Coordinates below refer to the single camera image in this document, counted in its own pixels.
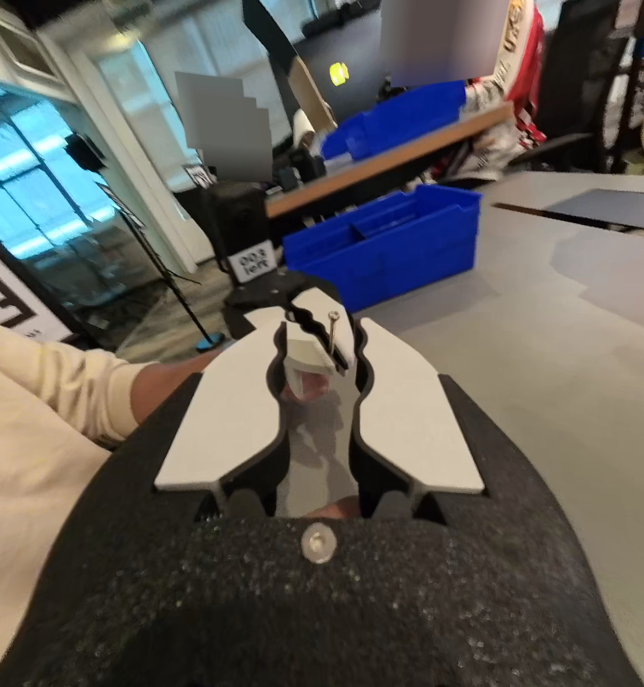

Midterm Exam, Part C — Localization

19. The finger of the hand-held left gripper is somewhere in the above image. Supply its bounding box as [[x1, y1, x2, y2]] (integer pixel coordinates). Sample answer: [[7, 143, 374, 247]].
[[244, 307, 340, 400], [294, 287, 357, 372]]

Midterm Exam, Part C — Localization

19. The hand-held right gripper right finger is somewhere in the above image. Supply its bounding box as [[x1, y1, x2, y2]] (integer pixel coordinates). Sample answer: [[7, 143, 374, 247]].
[[353, 317, 486, 518]]

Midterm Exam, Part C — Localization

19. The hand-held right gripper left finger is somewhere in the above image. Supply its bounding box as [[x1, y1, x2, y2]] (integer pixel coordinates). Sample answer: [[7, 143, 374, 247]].
[[154, 322, 291, 518]]

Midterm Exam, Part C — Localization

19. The blue plastic bin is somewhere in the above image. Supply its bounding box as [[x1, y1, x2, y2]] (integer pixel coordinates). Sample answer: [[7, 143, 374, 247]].
[[349, 82, 467, 161], [281, 184, 483, 313], [322, 115, 368, 161]]

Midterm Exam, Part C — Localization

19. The person's left forearm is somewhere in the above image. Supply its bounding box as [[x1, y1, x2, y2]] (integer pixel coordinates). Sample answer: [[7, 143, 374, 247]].
[[0, 317, 234, 449]]

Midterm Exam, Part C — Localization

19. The person's left hand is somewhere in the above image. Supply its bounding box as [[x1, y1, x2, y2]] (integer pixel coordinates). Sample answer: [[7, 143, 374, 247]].
[[295, 371, 333, 403]]

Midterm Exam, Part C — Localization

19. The black light stand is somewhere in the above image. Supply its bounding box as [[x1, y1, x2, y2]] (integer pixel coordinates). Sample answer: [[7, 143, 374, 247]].
[[99, 182, 227, 352]]

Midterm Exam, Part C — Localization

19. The brown cardboard sheet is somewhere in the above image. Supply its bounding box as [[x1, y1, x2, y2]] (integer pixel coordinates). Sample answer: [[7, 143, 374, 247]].
[[287, 56, 339, 132]]

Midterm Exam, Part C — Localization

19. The wooden office desk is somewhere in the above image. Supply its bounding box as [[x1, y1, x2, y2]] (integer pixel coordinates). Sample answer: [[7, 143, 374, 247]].
[[265, 101, 516, 218]]

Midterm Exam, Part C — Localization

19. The person's cream sweater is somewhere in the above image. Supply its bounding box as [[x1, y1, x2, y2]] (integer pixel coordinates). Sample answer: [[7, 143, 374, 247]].
[[0, 440, 113, 687]]

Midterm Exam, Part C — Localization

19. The fiducial marker board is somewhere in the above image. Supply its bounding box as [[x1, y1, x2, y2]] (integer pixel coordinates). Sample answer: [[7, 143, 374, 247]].
[[0, 225, 75, 344]]

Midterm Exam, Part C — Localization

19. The grey table hatch cover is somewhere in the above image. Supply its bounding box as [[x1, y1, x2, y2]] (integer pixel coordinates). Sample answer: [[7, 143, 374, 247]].
[[547, 188, 644, 233]]

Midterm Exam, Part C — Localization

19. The black office chair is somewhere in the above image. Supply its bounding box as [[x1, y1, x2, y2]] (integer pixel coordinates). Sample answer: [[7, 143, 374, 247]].
[[510, 0, 644, 175]]

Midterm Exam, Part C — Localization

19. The black mounted camera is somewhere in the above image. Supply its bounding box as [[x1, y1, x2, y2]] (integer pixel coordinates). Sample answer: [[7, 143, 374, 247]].
[[64, 133, 105, 170]]

